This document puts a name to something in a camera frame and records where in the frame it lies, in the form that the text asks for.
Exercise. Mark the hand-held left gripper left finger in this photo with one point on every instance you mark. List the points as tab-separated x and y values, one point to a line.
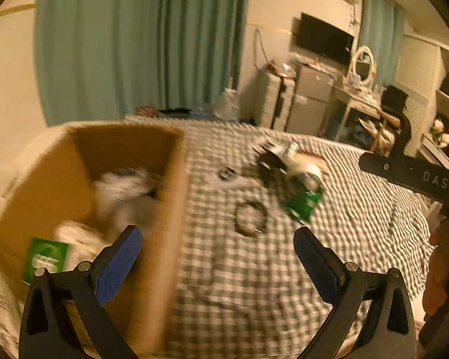
119	265

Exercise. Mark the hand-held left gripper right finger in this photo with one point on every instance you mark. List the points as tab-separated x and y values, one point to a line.
316	265

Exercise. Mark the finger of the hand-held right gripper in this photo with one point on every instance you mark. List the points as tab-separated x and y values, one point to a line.
403	134

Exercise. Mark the green packet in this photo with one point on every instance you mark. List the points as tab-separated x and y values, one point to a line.
46	258
301	205

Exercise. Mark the cardboard box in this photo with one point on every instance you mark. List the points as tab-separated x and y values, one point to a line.
172	232

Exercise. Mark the white plastic packet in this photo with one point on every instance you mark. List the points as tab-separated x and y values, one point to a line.
127	194

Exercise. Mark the white tape roll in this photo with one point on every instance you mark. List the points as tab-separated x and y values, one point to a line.
306	174

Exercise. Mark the person's right hand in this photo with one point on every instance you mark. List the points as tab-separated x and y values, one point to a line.
434	269

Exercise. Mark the pile of clothes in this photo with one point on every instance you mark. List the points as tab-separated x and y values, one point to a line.
374	134

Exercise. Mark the plush toy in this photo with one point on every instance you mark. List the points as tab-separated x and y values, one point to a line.
443	132

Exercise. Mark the white open shelf unit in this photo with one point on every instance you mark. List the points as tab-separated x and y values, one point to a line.
426	82

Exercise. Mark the white dressing table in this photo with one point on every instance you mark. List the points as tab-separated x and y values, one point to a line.
353	101

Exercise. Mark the oval white mirror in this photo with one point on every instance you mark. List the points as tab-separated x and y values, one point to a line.
363	65

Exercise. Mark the checked blanket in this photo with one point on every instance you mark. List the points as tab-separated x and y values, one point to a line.
228	288

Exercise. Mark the grey fridge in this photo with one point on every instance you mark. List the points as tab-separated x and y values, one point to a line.
308	101

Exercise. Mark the narrow green curtain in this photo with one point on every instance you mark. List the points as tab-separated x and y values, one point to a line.
378	33

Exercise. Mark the clear plastic wrapper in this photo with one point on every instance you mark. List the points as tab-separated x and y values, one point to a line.
291	150

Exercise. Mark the small black clip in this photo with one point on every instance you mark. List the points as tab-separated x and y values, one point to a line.
228	174

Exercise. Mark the white printed card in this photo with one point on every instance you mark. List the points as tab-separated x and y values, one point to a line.
262	146

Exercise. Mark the clear plastic bag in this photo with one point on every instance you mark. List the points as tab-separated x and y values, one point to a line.
284	66

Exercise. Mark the brown patterned box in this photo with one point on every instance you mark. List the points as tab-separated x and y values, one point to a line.
146	111

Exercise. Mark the wide green curtain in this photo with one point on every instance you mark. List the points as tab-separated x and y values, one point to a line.
134	45

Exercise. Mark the black wall television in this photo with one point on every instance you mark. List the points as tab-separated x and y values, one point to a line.
323	39

